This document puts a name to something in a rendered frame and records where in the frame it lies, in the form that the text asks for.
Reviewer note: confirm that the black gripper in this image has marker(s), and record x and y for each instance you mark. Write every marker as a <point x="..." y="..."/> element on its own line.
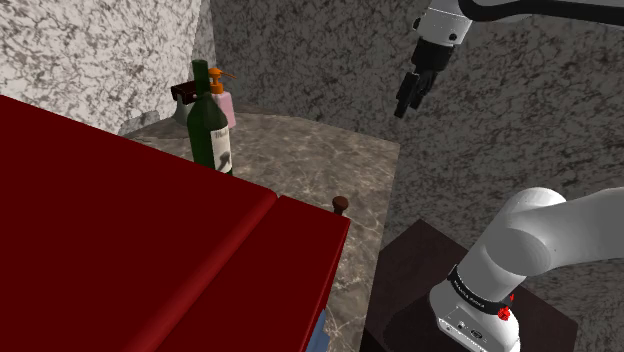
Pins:
<point x="431" y="57"/>

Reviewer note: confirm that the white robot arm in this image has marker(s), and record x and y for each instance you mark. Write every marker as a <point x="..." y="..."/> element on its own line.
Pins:
<point x="516" y="244"/>

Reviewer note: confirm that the dark robot stand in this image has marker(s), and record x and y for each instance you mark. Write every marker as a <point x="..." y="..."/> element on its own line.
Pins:
<point x="414" y="263"/>

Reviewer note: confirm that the pink soap dispenser orange pump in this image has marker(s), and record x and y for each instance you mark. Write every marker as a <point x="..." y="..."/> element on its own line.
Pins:
<point x="225" y="105"/>

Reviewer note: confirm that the green wine bottle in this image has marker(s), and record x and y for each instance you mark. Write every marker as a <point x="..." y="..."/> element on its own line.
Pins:
<point x="204" y="122"/>

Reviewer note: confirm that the dark brown and grey appliance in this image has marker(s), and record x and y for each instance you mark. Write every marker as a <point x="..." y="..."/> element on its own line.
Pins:
<point x="184" y="91"/>

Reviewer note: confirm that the dark red cabinet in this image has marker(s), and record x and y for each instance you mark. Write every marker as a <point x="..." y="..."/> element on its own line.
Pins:
<point x="122" y="234"/>

